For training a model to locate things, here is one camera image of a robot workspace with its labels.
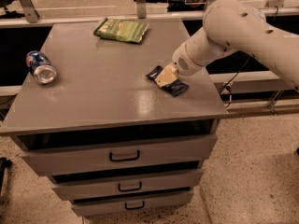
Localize dark blue rxbar wrapper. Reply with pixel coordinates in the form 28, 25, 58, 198
147, 65, 189, 97

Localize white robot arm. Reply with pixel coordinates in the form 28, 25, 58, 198
154, 0, 299, 90

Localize blue pepsi can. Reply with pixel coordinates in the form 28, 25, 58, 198
26, 50, 57, 84

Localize green chip bag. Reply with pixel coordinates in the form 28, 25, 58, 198
93, 18, 149, 44

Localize grey drawer cabinet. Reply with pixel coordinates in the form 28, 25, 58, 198
1, 20, 226, 205

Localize bottom grey drawer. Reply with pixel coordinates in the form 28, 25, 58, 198
71, 189, 193, 217

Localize grey drawer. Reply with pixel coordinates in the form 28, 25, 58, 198
71, 189, 193, 217
21, 134, 217, 176
52, 169, 203, 201

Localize top grey drawer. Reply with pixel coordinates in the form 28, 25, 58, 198
21, 134, 217, 176

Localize middle grey drawer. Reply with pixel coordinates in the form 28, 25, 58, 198
52, 169, 203, 201

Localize black object at left edge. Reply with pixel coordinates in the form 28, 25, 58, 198
0, 157, 12, 193

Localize black cable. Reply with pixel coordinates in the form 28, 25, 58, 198
219, 5, 279, 108

